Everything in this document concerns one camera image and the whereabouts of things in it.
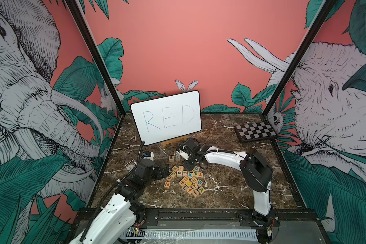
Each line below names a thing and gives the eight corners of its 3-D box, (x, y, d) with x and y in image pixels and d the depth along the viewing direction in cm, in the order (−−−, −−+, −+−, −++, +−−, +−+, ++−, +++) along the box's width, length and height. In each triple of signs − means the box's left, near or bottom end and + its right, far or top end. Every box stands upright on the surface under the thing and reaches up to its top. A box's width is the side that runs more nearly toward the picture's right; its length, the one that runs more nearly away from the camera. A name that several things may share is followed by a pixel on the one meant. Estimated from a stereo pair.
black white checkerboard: (240, 142, 106) (242, 139, 104) (233, 128, 115) (234, 125, 112) (274, 137, 109) (276, 134, 107) (265, 123, 118) (267, 121, 115)
